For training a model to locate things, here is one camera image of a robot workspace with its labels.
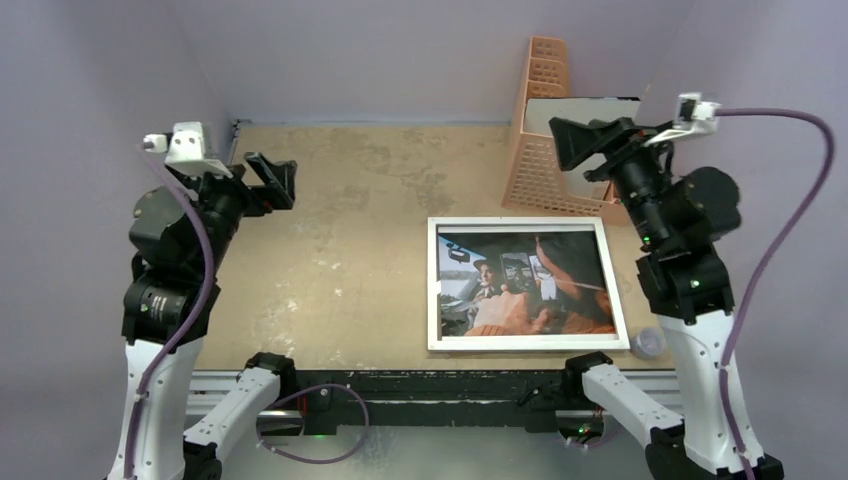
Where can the printed photo of driver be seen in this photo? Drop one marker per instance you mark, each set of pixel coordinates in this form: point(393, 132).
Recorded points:
point(522, 283)

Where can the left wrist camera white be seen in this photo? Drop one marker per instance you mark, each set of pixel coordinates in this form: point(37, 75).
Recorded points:
point(186, 150)

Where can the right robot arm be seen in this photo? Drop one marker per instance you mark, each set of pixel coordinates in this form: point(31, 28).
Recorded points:
point(687, 286)

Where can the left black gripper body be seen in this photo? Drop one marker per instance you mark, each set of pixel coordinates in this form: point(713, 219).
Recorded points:
point(227, 200)

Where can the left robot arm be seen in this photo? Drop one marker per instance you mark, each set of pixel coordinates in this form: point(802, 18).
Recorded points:
point(181, 233)

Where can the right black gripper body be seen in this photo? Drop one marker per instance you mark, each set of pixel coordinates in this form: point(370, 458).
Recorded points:
point(611, 151)

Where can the white wooden picture frame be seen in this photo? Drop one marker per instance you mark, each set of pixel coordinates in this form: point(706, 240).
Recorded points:
point(521, 343)

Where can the orange plastic file organizer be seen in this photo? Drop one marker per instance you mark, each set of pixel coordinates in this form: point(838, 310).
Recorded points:
point(534, 181)

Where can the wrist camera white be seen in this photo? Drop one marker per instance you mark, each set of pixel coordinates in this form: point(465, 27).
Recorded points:
point(695, 116)
point(186, 150)

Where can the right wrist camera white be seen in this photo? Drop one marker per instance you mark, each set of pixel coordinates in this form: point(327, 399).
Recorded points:
point(695, 116)

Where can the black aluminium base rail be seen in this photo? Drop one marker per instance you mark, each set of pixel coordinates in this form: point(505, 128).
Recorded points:
point(532, 400)

